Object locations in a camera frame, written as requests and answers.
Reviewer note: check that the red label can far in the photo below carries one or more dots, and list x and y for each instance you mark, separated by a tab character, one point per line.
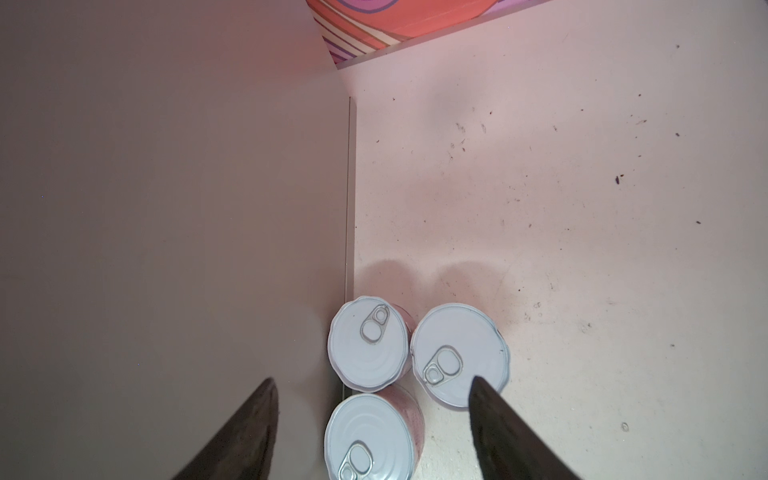
368	345

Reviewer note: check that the can right outer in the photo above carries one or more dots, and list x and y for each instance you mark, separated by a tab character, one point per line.
452	344

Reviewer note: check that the grey metal cabinet counter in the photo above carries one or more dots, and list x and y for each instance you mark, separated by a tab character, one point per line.
174	192

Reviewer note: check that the red label can near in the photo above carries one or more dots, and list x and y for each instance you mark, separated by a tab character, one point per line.
375	436

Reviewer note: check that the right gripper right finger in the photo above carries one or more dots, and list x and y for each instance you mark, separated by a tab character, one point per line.
506	447

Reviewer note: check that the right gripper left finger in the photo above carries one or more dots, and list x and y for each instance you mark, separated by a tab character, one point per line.
244	446

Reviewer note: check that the red label can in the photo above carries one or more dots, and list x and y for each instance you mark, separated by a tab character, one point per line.
368	345
375	436

